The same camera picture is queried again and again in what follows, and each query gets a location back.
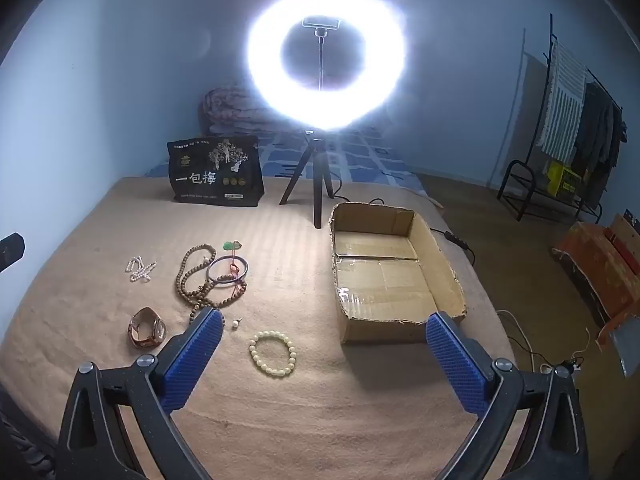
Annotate white pearl strand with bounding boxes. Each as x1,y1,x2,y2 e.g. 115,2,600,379
124,255,157,284

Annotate white power strip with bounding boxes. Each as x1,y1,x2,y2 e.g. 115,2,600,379
541,359,582,375

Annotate dark blue bangle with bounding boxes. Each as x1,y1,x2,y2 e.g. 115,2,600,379
206,255,250,286

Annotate phone clamp holder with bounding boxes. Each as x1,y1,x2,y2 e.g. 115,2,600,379
302,16,341,92

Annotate yellow box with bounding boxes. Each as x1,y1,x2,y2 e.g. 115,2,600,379
545,159,584,196

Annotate striped towel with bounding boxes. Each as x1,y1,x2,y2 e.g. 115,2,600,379
539,39,590,161

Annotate wooden bead necklace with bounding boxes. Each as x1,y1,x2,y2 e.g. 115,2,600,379
173,243,248,326

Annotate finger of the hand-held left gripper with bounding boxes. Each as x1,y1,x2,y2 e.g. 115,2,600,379
0,232,26,274

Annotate black cable with switch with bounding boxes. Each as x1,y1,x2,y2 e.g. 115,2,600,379
330,190,477,267

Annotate white cable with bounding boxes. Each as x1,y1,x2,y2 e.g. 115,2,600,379
497,309,539,372

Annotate black clothes rack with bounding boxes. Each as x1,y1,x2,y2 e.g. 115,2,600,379
497,13,627,224

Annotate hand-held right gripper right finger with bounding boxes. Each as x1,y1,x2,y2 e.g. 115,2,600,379
425,311,592,480

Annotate white ring light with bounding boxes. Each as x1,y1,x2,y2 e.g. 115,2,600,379
246,0,407,131

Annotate pale yellow bead bracelet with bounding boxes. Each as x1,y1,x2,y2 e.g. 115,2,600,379
248,329,297,379

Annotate black printed bag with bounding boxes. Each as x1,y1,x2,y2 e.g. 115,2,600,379
166,135,265,208

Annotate black tripod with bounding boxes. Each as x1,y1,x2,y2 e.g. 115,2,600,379
278,129,335,230

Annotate folded floral quilt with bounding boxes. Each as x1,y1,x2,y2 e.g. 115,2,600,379
198,85,274,136

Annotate dark hanging clothes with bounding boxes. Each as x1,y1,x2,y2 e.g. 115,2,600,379
572,82,629,177

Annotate dark patterned cloth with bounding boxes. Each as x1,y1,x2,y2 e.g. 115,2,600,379
0,385,57,473

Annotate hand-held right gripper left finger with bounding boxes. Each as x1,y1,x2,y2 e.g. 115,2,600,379
54,306,224,480

